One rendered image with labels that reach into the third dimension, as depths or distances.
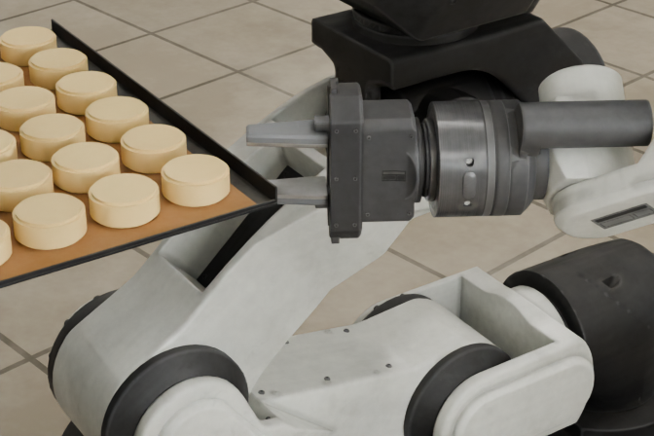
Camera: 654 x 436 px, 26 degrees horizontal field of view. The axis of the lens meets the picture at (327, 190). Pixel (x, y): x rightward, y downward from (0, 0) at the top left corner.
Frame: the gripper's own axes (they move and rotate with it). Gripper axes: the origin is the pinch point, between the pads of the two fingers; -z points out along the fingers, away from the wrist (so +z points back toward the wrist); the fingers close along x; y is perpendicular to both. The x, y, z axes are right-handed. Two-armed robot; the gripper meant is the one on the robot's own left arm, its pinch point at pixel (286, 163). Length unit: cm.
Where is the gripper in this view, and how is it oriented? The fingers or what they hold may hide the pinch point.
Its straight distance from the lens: 106.8
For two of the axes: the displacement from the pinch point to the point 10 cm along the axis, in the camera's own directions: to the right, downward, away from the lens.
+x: 0.0, -8.8, -4.7
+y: 0.6, 4.7, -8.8
